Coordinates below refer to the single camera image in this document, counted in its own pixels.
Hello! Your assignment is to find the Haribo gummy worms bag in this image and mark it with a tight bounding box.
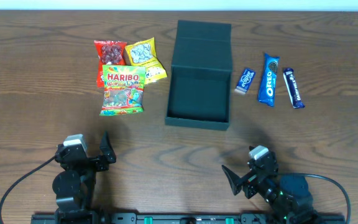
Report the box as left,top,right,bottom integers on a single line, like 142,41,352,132
100,65,146,116

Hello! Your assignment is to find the blue Eclipse mints box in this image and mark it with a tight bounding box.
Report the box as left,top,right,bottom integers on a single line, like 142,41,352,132
234,68,255,95

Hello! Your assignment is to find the yellow Hacks candy bag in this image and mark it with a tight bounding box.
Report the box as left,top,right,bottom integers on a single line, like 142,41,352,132
125,37,167,84

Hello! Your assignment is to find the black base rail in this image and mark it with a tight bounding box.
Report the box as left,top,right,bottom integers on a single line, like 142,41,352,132
30,213,345,224

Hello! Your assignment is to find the red Hacks candy bag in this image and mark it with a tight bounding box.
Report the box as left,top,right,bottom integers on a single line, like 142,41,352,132
94,40,127,88

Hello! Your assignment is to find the purple Dairy Milk bar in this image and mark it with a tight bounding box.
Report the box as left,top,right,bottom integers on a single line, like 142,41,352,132
283,68,305,109

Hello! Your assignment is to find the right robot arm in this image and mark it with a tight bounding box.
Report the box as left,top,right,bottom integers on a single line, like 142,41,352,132
222,146,323,223

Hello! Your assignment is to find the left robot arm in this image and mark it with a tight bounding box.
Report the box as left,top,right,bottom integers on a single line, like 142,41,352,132
52,132,116,224

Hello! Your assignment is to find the dark green box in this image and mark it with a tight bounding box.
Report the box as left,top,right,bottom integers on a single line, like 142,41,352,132
165,20,232,131

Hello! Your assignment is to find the blue Oreo cookie pack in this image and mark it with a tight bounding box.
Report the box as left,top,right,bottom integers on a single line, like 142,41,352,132
257,53,280,107

